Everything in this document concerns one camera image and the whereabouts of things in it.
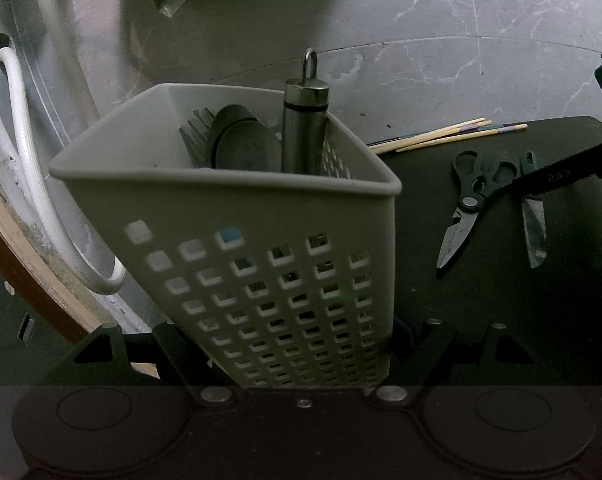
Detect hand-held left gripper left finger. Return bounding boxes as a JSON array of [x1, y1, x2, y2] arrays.
[[74, 321, 237, 406]]

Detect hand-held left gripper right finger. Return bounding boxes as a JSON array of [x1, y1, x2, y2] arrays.
[[366, 319, 536, 408]]

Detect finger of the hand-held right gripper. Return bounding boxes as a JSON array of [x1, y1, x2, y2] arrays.
[[511, 137, 602, 196]]

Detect black handle knife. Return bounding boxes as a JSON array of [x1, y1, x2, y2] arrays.
[[518, 150, 549, 269]]

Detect black handle scissors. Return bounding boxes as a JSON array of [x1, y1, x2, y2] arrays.
[[436, 149, 522, 269]]

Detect small blue handled spoon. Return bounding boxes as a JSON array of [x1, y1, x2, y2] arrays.
[[220, 229, 256, 271]]

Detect white perforated utensil holder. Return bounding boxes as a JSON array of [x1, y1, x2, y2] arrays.
[[48, 83, 403, 392]]

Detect metal fork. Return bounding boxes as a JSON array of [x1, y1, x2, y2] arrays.
[[178, 109, 217, 170]]

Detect metal spoon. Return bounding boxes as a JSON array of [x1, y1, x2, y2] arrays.
[[208, 105, 262, 168], [215, 120, 283, 172]]

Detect steel handle peeler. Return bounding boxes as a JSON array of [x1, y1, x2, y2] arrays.
[[281, 47, 332, 177]]

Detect wooden door frame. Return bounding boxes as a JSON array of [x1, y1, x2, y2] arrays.
[[0, 160, 159, 378]]

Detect white hose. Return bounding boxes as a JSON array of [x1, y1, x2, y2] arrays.
[[0, 0, 127, 296]]

